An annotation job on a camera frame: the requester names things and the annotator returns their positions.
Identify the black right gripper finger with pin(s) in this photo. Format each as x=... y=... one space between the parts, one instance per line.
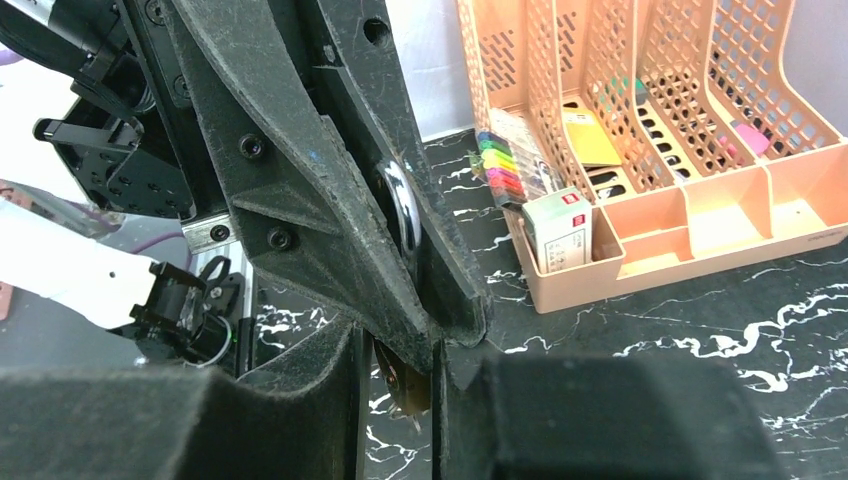
x=305 y=114
x=320 y=411

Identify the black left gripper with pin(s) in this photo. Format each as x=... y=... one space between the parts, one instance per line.
x=131 y=139

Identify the large brass padlock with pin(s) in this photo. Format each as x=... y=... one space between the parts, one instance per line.
x=409 y=389

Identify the colourful sticky tabs pack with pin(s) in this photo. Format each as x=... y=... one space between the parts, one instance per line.
x=496 y=166

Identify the white red small box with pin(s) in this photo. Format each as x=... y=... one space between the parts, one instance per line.
x=559 y=229

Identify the yellow notepad in rack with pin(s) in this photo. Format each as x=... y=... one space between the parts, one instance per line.
x=590 y=143

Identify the orange plastic file rack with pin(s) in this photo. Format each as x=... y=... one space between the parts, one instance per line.
x=724 y=164

